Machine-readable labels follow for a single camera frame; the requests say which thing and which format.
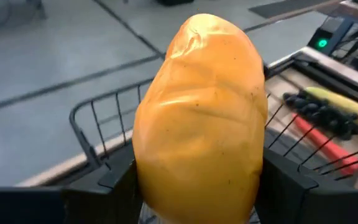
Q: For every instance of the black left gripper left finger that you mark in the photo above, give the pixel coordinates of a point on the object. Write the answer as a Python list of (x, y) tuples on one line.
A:
[(104, 202)]

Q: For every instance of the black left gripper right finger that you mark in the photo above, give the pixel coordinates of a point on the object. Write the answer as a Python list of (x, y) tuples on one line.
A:
[(291, 202)]

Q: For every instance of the red chili pepper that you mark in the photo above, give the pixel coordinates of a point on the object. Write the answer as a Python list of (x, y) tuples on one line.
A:
[(322, 143)]

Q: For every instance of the black grape bunch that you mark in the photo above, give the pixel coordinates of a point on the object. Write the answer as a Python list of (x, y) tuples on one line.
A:
[(315, 110)]

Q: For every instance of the yellow banana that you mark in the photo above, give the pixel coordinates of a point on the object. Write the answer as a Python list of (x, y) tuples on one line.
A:
[(353, 107)]

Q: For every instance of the golden bread roll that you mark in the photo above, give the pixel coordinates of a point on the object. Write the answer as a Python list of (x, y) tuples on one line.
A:
[(197, 124)]

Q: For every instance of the black box with green light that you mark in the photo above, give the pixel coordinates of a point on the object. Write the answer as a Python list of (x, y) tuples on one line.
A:
[(322, 39)]

